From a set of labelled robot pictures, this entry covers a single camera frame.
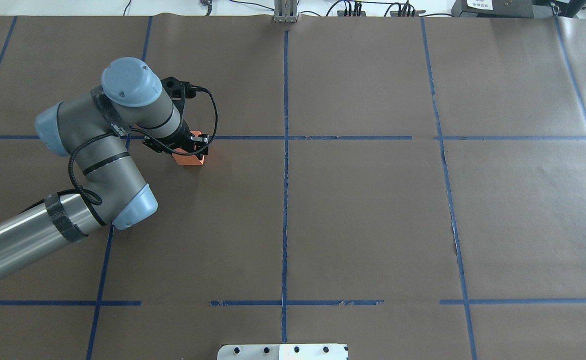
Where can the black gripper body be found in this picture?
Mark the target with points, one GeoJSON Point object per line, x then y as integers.
{"type": "Point", "coordinates": [173, 138]}

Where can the orange foam block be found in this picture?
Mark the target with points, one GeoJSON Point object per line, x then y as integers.
{"type": "Point", "coordinates": [190, 157]}

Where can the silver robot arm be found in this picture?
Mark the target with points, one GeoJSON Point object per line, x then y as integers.
{"type": "Point", "coordinates": [107, 188]}

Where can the black box device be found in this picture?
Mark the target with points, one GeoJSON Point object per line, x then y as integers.
{"type": "Point", "coordinates": [522, 9]}

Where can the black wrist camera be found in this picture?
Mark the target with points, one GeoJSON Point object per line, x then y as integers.
{"type": "Point", "coordinates": [179, 92]}

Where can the aluminium frame post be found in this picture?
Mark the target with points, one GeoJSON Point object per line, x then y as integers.
{"type": "Point", "coordinates": [286, 11]}

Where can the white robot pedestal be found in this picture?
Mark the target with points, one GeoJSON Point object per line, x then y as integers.
{"type": "Point", "coordinates": [289, 351]}

